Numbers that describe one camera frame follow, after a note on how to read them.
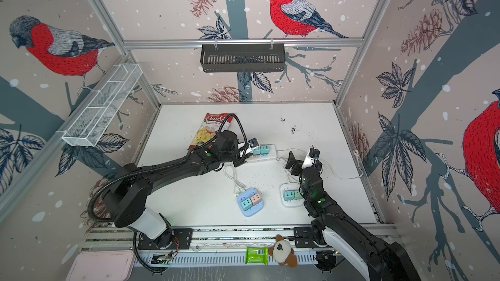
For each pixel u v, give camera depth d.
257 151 0.74
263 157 0.95
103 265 0.68
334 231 0.56
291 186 0.84
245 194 0.83
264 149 0.92
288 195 0.78
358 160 1.01
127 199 0.43
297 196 0.78
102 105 0.78
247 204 0.76
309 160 0.72
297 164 0.74
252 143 0.71
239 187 0.85
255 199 0.76
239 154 0.73
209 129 1.03
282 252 0.68
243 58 1.04
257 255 0.69
